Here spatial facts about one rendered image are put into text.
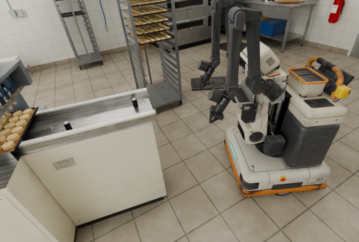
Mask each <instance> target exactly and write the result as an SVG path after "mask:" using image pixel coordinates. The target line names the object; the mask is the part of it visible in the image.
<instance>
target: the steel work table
mask: <svg viewBox="0 0 359 242"><path fill-rule="evenodd" d="M233 1H234V3H242V4H246V8H248V4H252V5H262V6H272V7H282V8H288V9H290V12H289V15H288V20H287V25H286V29H285V32H283V33H280V34H276V35H273V36H270V35H265V34H260V36H263V37H267V38H271V39H274V40H278V41H282V42H283V44H282V49H281V52H283V51H284V47H285V43H286V41H289V40H293V39H295V38H299V37H303V38H302V41H301V46H303V44H304V41H305V38H306V34H307V30H308V27H309V23H310V19H311V15H312V12H313V9H314V5H315V4H317V3H318V0H304V1H307V2H300V3H269V2H265V0H233ZM307 5H311V8H310V12H309V16H308V20H307V23H306V27H305V31H304V34H303V35H300V34H295V33H290V32H288V29H289V26H290V22H291V17H292V12H293V9H294V8H297V7H302V6H307Z"/></svg>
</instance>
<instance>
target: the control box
mask: <svg viewBox="0 0 359 242"><path fill-rule="evenodd" d="M145 102H146V106H147V109H148V111H150V110H153V108H152V105H151V102H150V100H149V98H145ZM152 124H153V130H154V134H158V133H159V132H158V126H157V121H156V120H155V121H152Z"/></svg>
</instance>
